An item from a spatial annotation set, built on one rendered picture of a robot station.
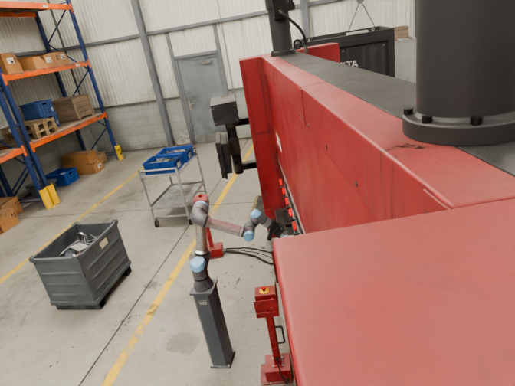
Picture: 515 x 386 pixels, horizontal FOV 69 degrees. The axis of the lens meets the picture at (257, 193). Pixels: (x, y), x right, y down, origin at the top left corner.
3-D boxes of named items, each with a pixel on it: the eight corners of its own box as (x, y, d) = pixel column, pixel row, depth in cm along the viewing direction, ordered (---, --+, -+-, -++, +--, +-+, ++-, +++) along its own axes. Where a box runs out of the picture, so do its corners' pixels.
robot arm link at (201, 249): (193, 269, 293) (189, 207, 271) (196, 259, 307) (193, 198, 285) (208, 270, 293) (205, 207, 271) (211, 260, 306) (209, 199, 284)
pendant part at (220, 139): (221, 164, 410) (214, 132, 396) (232, 162, 411) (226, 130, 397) (221, 178, 369) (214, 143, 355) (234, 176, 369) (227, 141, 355)
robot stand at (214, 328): (210, 368, 315) (188, 293, 285) (215, 351, 332) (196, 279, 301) (230, 368, 311) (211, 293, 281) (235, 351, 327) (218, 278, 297)
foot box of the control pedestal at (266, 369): (260, 364, 310) (258, 354, 305) (290, 361, 308) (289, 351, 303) (260, 385, 292) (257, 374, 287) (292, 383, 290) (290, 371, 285)
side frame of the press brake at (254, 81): (273, 269, 429) (237, 58, 339) (348, 257, 428) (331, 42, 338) (276, 283, 406) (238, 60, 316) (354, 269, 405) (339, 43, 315)
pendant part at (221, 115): (226, 173, 423) (210, 97, 390) (247, 169, 424) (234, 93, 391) (227, 190, 376) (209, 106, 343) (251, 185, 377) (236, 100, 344)
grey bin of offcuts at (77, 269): (93, 269, 492) (74, 221, 464) (134, 269, 479) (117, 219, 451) (53, 312, 421) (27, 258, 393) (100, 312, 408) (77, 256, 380)
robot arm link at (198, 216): (188, 212, 260) (256, 232, 264) (191, 205, 271) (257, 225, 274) (185, 226, 265) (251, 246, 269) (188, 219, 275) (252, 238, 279)
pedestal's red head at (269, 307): (257, 299, 284) (253, 280, 277) (278, 297, 282) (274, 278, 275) (256, 318, 265) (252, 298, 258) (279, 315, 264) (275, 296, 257)
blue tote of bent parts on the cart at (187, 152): (166, 158, 622) (164, 147, 615) (195, 155, 611) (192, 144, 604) (158, 165, 590) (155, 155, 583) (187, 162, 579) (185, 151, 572)
